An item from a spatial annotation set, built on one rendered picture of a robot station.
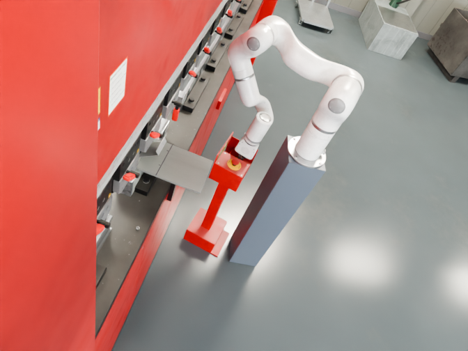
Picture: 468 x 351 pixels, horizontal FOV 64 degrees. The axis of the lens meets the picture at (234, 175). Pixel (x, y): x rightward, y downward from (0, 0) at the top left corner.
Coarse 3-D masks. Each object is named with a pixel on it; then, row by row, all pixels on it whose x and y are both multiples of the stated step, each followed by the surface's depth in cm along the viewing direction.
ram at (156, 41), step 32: (128, 0) 70; (160, 0) 89; (192, 0) 119; (128, 32) 77; (160, 32) 99; (192, 32) 138; (128, 64) 84; (160, 64) 111; (128, 96) 93; (128, 128) 104
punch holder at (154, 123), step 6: (162, 102) 133; (162, 108) 137; (156, 114) 131; (150, 120) 126; (156, 120) 135; (150, 126) 129; (156, 126) 137; (144, 132) 127; (150, 132) 133; (144, 138) 129; (150, 138) 135; (144, 144) 131; (144, 150) 134
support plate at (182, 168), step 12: (168, 144) 155; (156, 156) 149; (168, 156) 151; (180, 156) 153; (192, 156) 154; (144, 168) 144; (156, 168) 146; (168, 168) 147; (180, 168) 149; (192, 168) 151; (204, 168) 152; (168, 180) 144; (180, 180) 145; (192, 180) 147; (204, 180) 148
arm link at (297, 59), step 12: (276, 24) 147; (288, 24) 151; (276, 36) 148; (288, 36) 148; (288, 48) 146; (300, 48) 145; (288, 60) 147; (300, 60) 145; (312, 60) 144; (324, 60) 146; (300, 72) 148; (312, 72) 146; (324, 72) 147; (336, 72) 149; (348, 72) 148; (360, 84) 146
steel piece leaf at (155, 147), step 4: (164, 140) 147; (152, 144) 150; (156, 144) 149; (160, 144) 144; (164, 144) 147; (148, 148) 148; (152, 148) 148; (156, 148) 147; (160, 148) 144; (148, 152) 146; (152, 152) 146; (156, 152) 142; (140, 156) 146; (144, 156) 145; (148, 156) 145
